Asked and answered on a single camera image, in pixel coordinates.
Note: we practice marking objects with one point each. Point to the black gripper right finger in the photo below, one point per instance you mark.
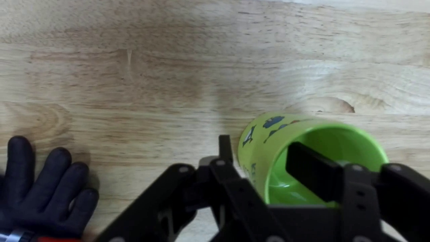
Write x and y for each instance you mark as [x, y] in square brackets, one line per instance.
[313, 172]

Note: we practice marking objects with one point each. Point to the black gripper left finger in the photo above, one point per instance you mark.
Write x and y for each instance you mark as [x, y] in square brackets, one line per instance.
[223, 197]

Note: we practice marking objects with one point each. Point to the green mug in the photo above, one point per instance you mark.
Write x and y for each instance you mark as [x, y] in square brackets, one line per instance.
[260, 148]

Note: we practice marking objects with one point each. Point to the purple black work glove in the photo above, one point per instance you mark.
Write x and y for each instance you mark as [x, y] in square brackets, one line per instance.
[45, 197]

